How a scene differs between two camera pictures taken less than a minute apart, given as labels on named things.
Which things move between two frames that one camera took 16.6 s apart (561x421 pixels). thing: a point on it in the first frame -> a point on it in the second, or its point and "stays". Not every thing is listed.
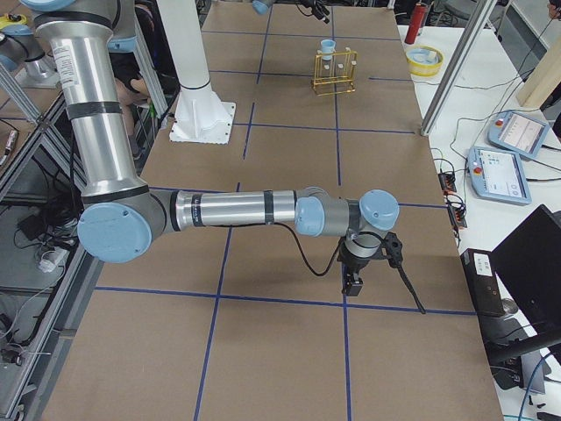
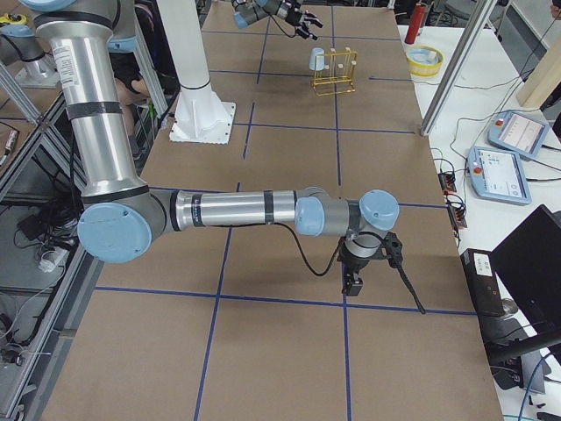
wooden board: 543,80 stays
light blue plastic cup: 328,46 -> 316,59
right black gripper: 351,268 stays
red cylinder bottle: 417,17 stays
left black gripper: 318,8 -> 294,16
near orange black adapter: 457,210 stays
